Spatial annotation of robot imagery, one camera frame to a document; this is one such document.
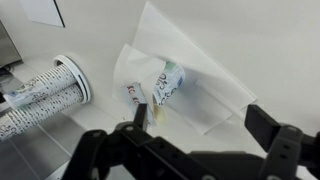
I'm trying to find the small packet red print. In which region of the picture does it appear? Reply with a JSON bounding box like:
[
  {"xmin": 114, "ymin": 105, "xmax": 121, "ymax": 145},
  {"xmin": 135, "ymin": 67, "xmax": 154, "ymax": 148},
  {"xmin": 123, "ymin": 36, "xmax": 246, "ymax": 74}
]
[{"xmin": 120, "ymin": 82, "xmax": 156, "ymax": 126}]

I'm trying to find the white plastic spoon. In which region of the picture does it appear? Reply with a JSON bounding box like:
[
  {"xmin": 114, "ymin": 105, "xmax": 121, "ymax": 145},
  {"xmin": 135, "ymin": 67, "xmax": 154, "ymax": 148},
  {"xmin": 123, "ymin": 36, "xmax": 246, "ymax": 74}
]
[{"xmin": 194, "ymin": 79, "xmax": 248, "ymax": 120}]

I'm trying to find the tall stack of paper cups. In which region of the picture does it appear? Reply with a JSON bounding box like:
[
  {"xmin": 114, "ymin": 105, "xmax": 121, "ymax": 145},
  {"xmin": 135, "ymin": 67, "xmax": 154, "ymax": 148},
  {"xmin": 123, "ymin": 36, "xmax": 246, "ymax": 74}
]
[{"xmin": 0, "ymin": 83, "xmax": 84, "ymax": 143}]

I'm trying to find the white mat black edge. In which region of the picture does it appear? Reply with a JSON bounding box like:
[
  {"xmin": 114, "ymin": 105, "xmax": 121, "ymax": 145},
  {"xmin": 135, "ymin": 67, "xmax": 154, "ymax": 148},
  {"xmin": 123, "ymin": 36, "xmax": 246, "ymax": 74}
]
[{"xmin": 18, "ymin": 0, "xmax": 66, "ymax": 29}]

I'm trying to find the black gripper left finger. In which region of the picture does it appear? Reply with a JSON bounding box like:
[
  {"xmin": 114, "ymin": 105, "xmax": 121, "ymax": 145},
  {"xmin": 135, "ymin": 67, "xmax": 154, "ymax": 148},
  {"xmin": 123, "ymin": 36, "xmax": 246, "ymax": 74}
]
[{"xmin": 61, "ymin": 103, "xmax": 214, "ymax": 180}]

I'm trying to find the small yellowish packet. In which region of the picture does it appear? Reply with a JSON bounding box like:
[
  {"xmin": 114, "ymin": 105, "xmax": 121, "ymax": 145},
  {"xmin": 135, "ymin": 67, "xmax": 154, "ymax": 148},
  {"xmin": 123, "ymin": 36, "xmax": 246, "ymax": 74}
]
[{"xmin": 153, "ymin": 104, "xmax": 167, "ymax": 125}]

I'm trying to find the short stack of paper cups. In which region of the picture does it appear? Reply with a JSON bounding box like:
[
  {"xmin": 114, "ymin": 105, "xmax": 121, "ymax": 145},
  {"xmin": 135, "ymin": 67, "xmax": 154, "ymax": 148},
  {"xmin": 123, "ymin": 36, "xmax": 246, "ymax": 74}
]
[{"xmin": 4, "ymin": 63, "xmax": 81, "ymax": 110}]

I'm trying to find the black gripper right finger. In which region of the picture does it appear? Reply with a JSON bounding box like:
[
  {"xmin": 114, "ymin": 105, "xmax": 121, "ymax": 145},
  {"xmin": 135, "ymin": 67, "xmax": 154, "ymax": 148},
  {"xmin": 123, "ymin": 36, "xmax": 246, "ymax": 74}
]
[{"xmin": 244, "ymin": 104, "xmax": 320, "ymax": 180}]

